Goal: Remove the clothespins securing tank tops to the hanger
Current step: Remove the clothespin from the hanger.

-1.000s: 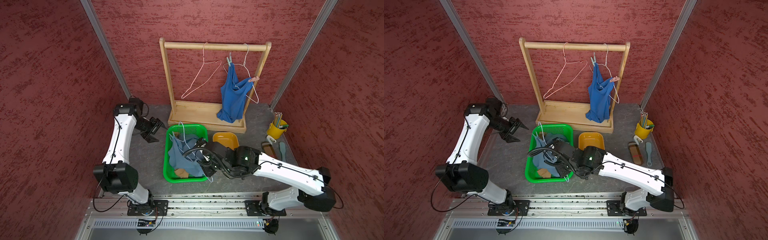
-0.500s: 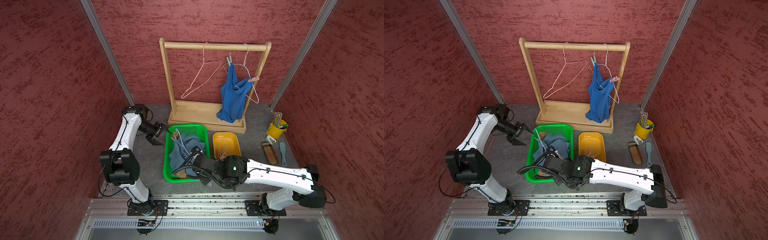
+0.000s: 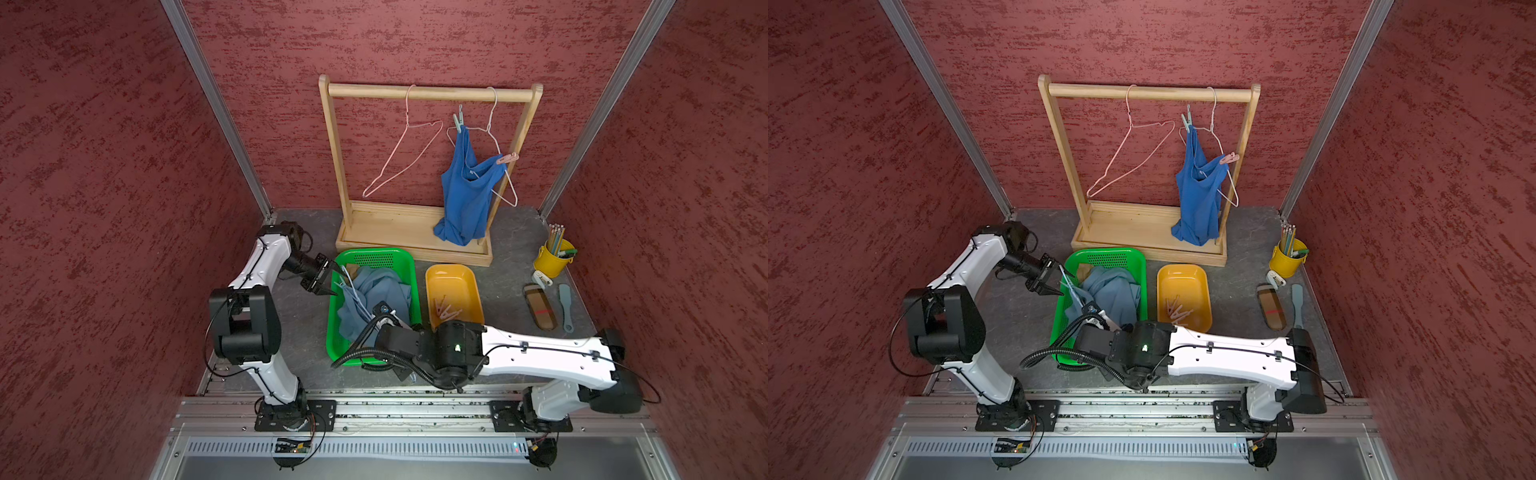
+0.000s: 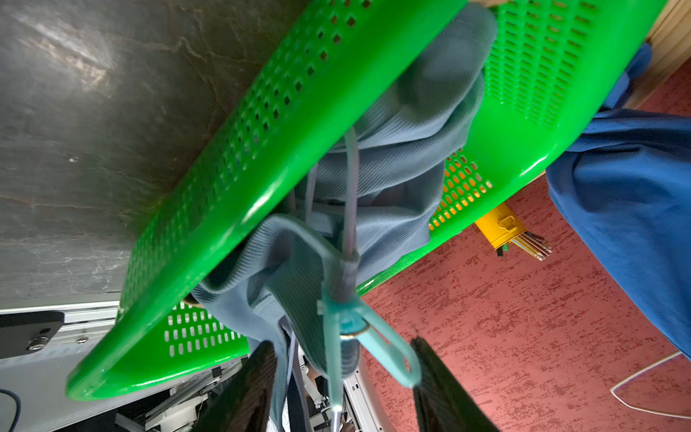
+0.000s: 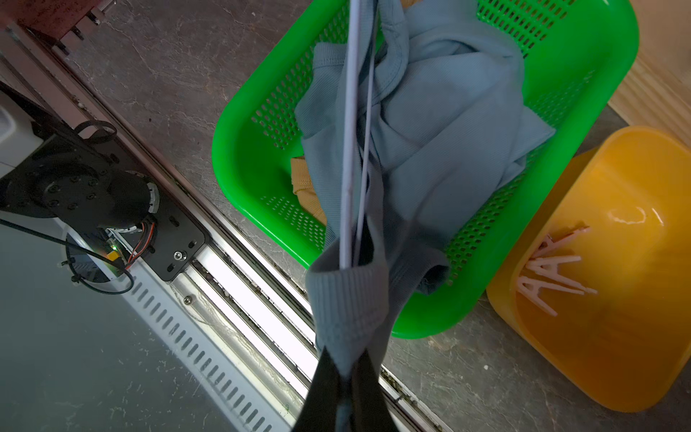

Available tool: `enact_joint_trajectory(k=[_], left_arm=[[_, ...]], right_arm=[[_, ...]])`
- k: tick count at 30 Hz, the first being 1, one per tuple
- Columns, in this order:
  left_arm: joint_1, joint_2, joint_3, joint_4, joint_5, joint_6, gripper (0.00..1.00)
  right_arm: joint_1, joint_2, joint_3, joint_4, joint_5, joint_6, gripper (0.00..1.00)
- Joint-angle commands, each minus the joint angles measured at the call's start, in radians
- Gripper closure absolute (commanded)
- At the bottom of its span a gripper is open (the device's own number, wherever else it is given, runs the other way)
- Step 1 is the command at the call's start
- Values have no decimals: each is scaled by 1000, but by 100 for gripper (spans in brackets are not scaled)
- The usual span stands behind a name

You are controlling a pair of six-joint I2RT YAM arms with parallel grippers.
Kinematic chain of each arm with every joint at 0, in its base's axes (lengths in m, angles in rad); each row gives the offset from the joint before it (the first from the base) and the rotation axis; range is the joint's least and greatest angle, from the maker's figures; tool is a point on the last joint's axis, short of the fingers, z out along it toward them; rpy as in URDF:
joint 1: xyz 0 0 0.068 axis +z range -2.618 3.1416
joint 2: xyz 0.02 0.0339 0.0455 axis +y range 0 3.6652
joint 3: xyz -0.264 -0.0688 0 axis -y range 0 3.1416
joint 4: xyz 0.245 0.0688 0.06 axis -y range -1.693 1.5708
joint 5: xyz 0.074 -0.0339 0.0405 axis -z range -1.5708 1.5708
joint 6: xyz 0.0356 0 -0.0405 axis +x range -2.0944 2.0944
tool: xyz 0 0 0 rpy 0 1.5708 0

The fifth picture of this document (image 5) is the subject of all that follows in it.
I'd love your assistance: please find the blue wire hanger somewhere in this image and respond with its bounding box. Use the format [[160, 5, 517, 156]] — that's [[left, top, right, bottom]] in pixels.
[[338, 1, 363, 270]]

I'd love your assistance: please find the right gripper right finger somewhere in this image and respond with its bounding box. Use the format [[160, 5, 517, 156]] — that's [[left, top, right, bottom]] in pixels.
[[351, 351, 399, 432]]

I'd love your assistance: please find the white clothespin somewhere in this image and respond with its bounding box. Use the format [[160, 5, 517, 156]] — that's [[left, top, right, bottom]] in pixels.
[[525, 256, 599, 294], [516, 276, 561, 317]]

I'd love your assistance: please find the grey-blue tank top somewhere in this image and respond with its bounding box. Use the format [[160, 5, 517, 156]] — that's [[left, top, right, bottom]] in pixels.
[[295, 1, 554, 376]]

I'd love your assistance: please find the brown tank top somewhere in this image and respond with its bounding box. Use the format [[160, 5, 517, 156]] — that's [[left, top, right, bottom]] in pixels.
[[291, 157, 327, 225]]

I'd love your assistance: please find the yellow plastic tray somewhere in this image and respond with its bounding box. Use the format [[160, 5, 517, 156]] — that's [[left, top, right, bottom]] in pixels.
[[487, 126, 690, 412]]

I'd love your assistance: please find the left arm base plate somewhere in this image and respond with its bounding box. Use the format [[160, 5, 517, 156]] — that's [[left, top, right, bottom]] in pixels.
[[1, 84, 209, 282]]

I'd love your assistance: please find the green plastic basket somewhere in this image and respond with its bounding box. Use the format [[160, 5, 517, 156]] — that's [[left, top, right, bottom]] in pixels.
[[212, 1, 639, 339]]

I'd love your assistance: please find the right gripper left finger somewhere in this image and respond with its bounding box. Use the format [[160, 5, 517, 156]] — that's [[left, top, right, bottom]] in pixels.
[[292, 349, 341, 432]]

